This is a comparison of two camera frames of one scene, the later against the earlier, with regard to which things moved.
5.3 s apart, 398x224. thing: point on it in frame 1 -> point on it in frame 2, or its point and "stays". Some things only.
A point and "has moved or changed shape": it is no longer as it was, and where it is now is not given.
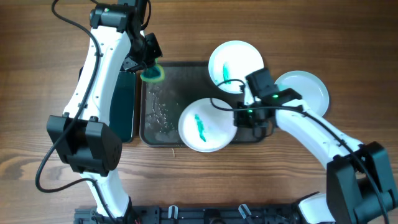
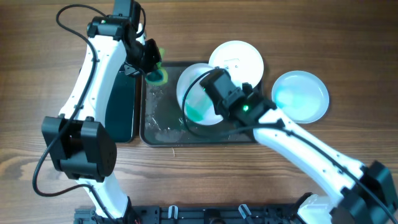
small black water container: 122,116 stays
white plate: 205,128 -> 199,106
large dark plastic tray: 161,102 stays
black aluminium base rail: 260,214 stays
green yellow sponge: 153,74 has moved or changed shape
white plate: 310,88 stays
